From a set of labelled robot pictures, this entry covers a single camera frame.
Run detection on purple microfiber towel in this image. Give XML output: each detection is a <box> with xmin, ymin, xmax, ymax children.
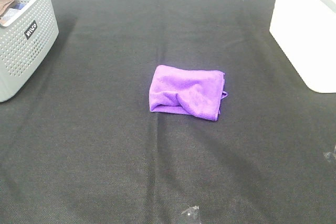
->
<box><xmin>149</xmin><ymin>65</ymin><xmax>227</xmax><ymax>121</ymax></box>

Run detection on blue cloth in basket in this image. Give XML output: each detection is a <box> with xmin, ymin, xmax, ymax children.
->
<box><xmin>1</xmin><ymin>3</ymin><xmax>25</xmax><ymax>25</ymax></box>

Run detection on white plastic storage box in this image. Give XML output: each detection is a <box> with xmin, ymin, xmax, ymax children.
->
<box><xmin>269</xmin><ymin>0</ymin><xmax>335</xmax><ymax>93</ymax></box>

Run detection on brown cloth in basket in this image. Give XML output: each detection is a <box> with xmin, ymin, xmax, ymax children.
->
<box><xmin>0</xmin><ymin>0</ymin><xmax>17</xmax><ymax>17</ymax></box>

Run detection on grey perforated laundry basket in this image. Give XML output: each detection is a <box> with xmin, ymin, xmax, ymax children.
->
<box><xmin>1</xmin><ymin>0</ymin><xmax>59</xmax><ymax>102</ymax></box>

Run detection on black table cloth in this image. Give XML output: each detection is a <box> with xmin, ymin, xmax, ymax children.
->
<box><xmin>1</xmin><ymin>0</ymin><xmax>335</xmax><ymax>223</ymax></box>

